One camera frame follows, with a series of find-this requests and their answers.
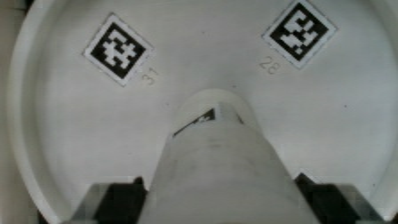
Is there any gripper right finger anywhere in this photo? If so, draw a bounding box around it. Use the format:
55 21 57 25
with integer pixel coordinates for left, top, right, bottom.
295 173 386 224

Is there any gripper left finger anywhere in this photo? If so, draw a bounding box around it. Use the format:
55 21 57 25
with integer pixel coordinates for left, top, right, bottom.
68 177 148 224

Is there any white cylindrical table leg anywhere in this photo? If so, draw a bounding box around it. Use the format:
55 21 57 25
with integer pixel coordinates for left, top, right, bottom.
139 89 318 224

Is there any white round table top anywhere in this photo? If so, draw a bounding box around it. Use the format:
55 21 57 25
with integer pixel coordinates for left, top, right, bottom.
7 0 398 224

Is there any white front border rail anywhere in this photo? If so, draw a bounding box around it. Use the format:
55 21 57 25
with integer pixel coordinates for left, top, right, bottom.
0 0 43 224

